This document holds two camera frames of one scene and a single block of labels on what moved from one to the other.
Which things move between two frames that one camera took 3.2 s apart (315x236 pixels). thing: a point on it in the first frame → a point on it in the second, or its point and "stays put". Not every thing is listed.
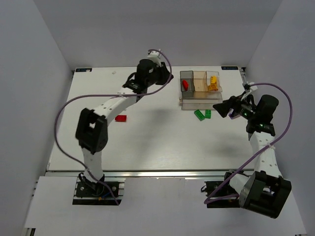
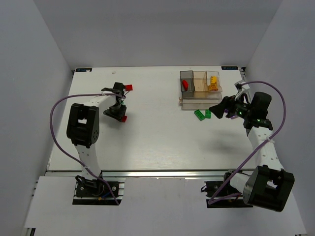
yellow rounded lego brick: x=213 y=81 stays put
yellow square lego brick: x=213 y=86 stays put
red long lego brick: x=185 y=84 stays put
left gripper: x=162 y=74 → x=115 y=112
